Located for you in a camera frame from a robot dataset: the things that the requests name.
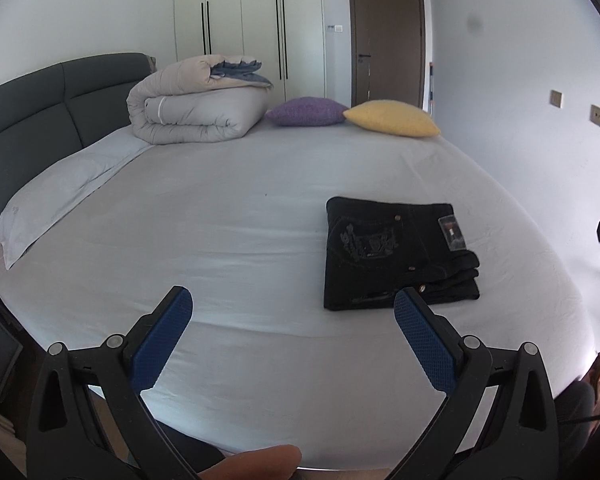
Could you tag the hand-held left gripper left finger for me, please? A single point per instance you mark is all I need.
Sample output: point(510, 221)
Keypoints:
point(162, 345)

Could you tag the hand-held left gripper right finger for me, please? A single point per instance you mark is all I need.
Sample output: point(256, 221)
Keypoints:
point(425, 345)

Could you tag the black pants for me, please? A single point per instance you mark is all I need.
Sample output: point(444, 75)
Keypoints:
point(380, 270)

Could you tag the person's left hand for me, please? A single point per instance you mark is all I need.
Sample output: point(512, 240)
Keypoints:
point(260, 462)

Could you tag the bed with white sheet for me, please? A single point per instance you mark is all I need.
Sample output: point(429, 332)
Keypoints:
point(205, 240)

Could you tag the person's dark trouser leg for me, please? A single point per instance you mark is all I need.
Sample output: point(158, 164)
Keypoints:
point(575, 420)

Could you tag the white pillow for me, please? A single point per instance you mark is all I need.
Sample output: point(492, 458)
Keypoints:
point(65, 180)

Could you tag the yellow cushion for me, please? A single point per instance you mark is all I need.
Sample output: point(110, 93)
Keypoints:
point(392, 117)

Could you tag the folded beige duvet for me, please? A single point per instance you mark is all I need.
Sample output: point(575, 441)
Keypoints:
point(195, 110)

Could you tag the purple cushion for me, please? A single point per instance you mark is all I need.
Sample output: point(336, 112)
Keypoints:
point(305, 111)

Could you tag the grey headboard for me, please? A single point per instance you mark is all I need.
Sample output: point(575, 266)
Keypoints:
point(30, 110)

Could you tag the brown door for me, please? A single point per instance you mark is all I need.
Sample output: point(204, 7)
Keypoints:
point(387, 35)

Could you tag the white wardrobe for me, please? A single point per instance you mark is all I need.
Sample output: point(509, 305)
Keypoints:
point(245, 25)

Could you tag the beige wall socket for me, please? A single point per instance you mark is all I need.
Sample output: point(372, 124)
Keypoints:
point(556, 98)
point(598, 116)

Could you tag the white light switch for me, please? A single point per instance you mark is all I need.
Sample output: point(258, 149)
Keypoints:
point(335, 27)

